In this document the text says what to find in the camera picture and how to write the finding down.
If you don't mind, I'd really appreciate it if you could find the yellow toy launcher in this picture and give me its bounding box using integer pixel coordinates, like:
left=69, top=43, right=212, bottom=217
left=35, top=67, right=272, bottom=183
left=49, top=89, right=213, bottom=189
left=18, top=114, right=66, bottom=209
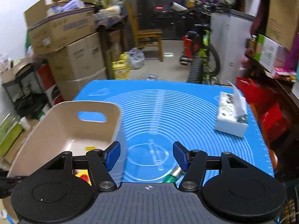
left=85, top=146, right=96, bottom=151

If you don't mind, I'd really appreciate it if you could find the green cylindrical container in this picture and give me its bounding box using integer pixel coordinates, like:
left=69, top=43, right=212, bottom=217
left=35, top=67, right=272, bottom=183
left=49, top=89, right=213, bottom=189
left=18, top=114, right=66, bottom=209
left=163, top=166, right=184, bottom=183

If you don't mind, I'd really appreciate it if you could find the beige plastic storage basket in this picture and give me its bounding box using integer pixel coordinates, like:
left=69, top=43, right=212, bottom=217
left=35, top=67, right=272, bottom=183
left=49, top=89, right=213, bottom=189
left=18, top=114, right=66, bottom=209
left=8, top=101, right=127, bottom=185

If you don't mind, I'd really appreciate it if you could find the white patterned tissue box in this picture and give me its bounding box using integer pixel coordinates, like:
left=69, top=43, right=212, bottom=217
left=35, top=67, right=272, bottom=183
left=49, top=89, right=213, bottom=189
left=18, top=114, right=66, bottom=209
left=214, top=81, right=248, bottom=138

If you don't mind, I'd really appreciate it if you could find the red shopping bag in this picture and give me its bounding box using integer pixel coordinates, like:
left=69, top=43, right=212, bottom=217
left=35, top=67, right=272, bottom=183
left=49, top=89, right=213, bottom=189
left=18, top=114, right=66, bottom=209
left=236, top=77, right=291, bottom=147

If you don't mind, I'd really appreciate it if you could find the blue silicone baking mat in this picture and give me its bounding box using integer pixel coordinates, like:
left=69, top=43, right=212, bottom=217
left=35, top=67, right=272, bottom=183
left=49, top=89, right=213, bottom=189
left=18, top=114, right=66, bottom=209
left=75, top=80, right=274, bottom=183

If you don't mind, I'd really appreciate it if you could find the green plastic food container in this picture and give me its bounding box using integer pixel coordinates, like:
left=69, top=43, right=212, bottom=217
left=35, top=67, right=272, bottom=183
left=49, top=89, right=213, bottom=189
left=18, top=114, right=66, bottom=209
left=0, top=113, right=23, bottom=157

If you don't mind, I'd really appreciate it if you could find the white paper cup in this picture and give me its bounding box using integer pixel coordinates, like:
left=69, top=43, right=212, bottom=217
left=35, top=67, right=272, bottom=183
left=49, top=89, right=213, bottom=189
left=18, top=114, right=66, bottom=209
left=19, top=116, right=30, bottom=131

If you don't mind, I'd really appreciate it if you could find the red white appliance box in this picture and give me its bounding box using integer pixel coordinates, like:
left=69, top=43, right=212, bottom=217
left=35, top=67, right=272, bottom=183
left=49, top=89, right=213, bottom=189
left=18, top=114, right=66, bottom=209
left=38, top=64, right=63, bottom=106

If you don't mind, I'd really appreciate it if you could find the black metal shelf cart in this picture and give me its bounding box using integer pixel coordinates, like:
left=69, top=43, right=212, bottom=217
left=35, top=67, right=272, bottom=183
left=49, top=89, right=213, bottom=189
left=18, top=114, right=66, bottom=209
left=1, top=63, right=50, bottom=120

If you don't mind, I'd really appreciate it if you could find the green black children's bicycle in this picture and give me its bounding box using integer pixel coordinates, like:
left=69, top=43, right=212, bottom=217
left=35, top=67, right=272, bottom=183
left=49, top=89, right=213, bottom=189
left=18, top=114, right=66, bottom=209
left=179, top=5, right=221, bottom=85

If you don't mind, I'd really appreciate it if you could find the large stacked cardboard box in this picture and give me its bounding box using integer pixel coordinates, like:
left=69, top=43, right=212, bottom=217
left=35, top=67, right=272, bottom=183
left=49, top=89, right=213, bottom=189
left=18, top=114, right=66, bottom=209
left=46, top=32, right=107, bottom=101

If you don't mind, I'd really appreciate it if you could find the green white carton box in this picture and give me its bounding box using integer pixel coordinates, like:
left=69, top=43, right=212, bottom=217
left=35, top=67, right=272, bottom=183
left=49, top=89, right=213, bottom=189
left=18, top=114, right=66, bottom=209
left=254, top=34, right=286, bottom=73

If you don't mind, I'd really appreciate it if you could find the yellow oil jug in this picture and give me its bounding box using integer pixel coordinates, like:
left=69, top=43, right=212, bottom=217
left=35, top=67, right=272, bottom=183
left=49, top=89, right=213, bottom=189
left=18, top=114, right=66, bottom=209
left=112, top=52, right=130, bottom=80

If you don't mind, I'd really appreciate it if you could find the white plastic bag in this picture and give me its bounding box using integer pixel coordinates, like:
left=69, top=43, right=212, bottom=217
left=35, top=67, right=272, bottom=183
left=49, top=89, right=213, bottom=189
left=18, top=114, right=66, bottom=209
left=128, top=48, right=145, bottom=70

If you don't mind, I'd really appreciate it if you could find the white cabinet appliance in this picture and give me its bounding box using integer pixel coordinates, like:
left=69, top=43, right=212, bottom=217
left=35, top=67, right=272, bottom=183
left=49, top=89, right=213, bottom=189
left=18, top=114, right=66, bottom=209
left=210, top=9, right=255, bottom=85

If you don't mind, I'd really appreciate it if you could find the open top cardboard box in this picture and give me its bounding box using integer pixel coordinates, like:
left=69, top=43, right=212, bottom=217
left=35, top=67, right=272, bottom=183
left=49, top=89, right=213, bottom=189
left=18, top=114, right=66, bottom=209
left=24, top=0, right=95, bottom=56

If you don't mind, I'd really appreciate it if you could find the wooden chair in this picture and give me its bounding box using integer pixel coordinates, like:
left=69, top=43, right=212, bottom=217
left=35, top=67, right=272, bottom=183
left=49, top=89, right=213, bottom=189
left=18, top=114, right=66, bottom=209
left=126, top=0, right=164, bottom=62

